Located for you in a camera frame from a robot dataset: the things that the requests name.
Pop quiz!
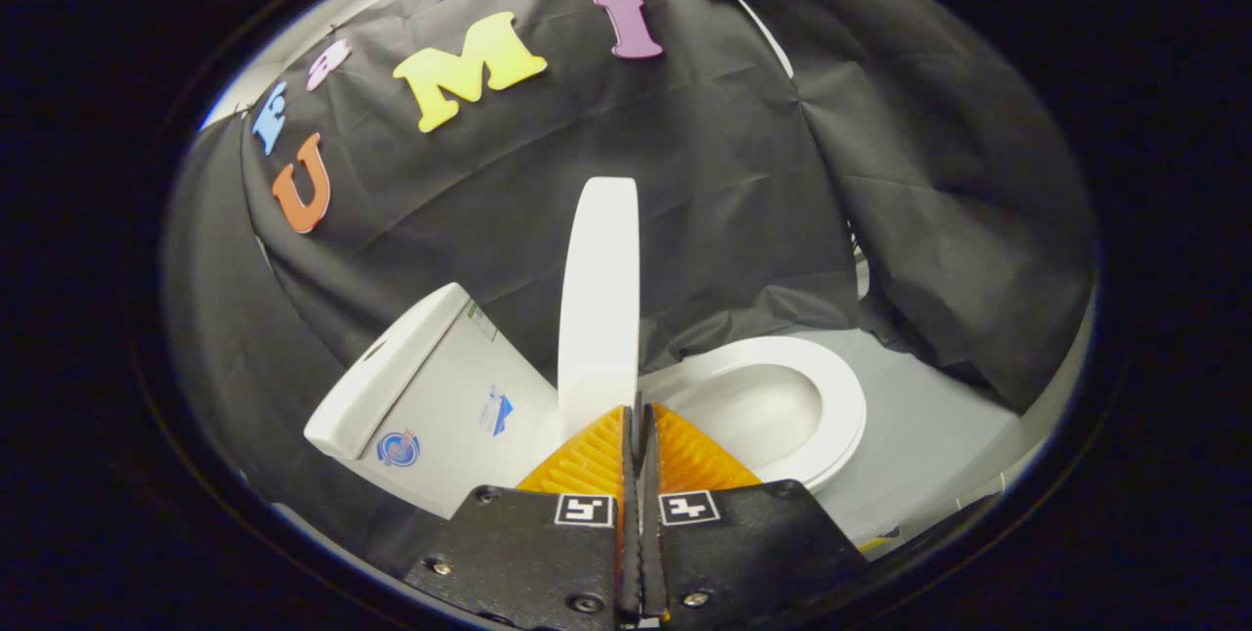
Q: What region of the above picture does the white toilet tank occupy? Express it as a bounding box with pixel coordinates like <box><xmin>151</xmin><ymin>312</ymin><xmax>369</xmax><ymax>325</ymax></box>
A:
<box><xmin>357</xmin><ymin>303</ymin><xmax>564</xmax><ymax>520</ymax></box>

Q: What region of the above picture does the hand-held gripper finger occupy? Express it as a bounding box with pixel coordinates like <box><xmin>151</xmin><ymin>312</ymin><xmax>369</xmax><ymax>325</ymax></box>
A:
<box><xmin>406</xmin><ymin>404</ymin><xmax>635</xmax><ymax>628</ymax></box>
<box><xmin>638</xmin><ymin>402</ymin><xmax>871</xmax><ymax>626</ymax></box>

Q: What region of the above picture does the white toilet lid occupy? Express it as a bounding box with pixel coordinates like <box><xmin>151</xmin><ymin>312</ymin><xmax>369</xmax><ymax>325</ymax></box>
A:
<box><xmin>558</xmin><ymin>177</ymin><xmax>641</xmax><ymax>442</ymax></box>

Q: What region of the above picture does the white tank cover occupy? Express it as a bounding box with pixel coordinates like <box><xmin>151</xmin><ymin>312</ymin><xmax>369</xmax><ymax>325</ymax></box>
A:
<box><xmin>303</xmin><ymin>283</ymin><xmax>473</xmax><ymax>462</ymax></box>

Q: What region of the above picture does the black backdrop cloth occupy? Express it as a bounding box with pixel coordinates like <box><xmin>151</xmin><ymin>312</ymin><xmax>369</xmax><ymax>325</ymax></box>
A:
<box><xmin>161</xmin><ymin>0</ymin><xmax>1098</xmax><ymax>575</ymax></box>

